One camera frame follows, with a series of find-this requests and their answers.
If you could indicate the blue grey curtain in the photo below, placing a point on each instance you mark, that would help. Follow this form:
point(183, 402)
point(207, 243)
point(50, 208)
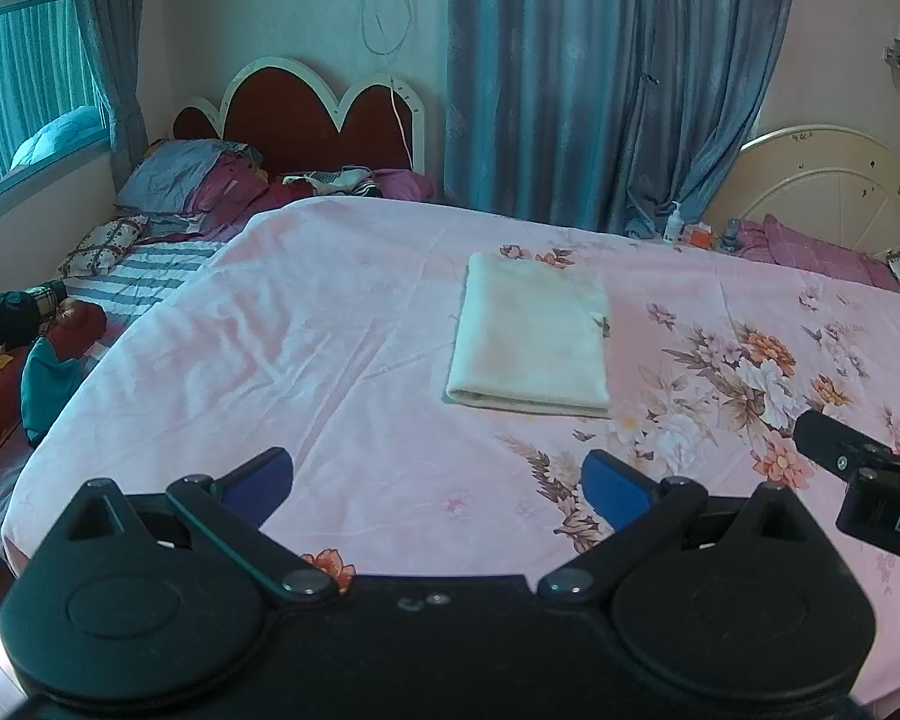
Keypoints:
point(608, 115)

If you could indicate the pile of clothes on bed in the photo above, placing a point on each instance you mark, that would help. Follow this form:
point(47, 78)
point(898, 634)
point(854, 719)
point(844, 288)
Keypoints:
point(209, 189)

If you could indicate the purple pillow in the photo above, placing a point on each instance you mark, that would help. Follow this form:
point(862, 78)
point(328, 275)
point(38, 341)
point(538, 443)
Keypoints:
point(770, 241)

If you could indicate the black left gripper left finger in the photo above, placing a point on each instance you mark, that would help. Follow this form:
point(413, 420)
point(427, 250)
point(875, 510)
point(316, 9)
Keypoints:
point(229, 512)

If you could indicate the white cloth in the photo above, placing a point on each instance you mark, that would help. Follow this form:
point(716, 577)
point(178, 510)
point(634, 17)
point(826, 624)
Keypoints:
point(531, 339)

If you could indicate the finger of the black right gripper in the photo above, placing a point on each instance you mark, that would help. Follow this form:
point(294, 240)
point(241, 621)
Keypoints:
point(837, 448)

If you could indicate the red and teal clothes heap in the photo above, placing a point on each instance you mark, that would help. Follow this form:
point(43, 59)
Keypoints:
point(44, 334)

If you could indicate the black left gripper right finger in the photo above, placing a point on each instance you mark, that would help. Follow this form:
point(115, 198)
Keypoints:
point(646, 517)

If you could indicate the window curtain teal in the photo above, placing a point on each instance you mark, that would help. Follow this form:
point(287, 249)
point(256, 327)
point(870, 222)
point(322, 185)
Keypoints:
point(68, 78)

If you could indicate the striped blue bed sheet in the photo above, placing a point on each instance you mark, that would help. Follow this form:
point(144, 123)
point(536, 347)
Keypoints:
point(147, 275)

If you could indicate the white lotion bottle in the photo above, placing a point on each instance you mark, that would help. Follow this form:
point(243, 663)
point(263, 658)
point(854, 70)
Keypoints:
point(674, 225)

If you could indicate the pink floral bed sheet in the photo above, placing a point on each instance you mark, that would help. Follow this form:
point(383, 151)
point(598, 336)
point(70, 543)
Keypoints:
point(327, 329)

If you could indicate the patterned small pillow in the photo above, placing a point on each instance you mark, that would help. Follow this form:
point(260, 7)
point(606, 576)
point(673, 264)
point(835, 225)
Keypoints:
point(103, 248)

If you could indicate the red heart-shaped headboard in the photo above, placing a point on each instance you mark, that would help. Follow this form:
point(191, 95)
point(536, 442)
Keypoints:
point(288, 112)

